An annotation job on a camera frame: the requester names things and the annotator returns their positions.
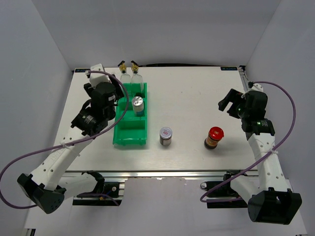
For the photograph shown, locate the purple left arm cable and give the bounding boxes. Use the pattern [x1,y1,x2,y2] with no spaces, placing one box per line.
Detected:
[0,70,130,209]

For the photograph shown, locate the left table logo sticker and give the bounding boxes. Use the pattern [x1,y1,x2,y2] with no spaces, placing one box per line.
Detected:
[74,68,90,73]

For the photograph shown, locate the right table logo sticker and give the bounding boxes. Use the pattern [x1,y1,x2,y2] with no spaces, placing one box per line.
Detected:
[220,66,238,71]

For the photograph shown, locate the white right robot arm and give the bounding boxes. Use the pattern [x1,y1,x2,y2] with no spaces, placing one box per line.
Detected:
[219,89,302,225]

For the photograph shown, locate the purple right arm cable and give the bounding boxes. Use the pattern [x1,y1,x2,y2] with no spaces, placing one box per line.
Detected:
[200,81,296,204]

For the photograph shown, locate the red lid sauce jar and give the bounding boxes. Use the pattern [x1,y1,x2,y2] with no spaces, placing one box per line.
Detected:
[204,126,224,149]

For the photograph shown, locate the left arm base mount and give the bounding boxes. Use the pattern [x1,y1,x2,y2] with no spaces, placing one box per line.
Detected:
[72,181,125,207]

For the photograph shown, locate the green plastic divided bin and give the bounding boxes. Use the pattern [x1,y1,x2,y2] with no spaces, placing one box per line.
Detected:
[113,83,148,146]

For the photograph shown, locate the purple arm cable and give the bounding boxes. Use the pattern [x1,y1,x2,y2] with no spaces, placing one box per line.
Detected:
[200,81,296,204]
[0,70,130,209]

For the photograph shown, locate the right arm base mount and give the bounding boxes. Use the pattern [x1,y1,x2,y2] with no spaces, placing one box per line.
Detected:
[200,171,248,209]

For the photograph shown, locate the blue label salt jar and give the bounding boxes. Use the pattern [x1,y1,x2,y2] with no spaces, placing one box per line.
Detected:
[131,96,144,117]

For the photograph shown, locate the table logo sticker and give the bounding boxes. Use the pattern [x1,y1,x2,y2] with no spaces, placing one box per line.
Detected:
[74,68,90,73]
[220,66,238,71]

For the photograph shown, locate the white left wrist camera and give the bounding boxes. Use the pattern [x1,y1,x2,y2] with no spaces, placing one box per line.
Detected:
[85,63,111,89]

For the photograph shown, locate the small dark spice jar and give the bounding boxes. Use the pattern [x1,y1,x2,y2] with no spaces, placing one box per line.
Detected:
[159,127,173,146]

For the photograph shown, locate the glass bottle with dark residue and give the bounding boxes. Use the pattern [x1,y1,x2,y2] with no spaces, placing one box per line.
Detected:
[131,60,144,97]

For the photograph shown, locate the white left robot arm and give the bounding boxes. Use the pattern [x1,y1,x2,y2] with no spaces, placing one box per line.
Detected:
[17,71,127,214]

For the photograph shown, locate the clear glass oil bottle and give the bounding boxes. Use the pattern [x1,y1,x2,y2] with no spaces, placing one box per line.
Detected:
[118,60,132,96]

